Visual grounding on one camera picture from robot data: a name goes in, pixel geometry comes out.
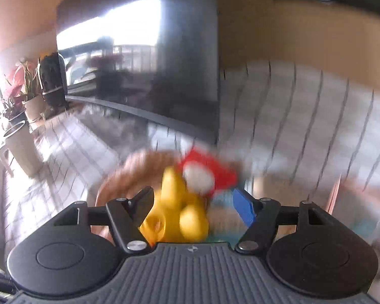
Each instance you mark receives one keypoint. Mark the red and white soft toy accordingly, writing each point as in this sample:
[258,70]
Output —
[205,171]

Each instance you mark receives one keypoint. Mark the black monitor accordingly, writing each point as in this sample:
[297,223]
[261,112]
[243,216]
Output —
[164,69]

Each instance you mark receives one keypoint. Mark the red-leaved potted plant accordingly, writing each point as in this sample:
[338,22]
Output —
[12,88]

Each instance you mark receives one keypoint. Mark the yellow plush toy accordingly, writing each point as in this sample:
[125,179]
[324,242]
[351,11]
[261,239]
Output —
[174,215]

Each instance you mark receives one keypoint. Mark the tall white plant pot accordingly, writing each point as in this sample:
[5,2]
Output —
[20,145]

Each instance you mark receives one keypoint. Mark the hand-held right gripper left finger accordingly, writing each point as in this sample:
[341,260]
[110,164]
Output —
[143,203]

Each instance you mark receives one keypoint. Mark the white black checked bed sheet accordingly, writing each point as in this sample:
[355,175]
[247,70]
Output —
[304,117]

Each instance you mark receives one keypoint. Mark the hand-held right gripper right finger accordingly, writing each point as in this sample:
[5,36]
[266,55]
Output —
[244,209]

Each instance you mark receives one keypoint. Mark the black rounded object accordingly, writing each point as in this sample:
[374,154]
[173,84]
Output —
[52,79]

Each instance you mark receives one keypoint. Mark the green potted plant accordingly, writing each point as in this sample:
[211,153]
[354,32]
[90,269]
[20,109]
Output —
[31,85]

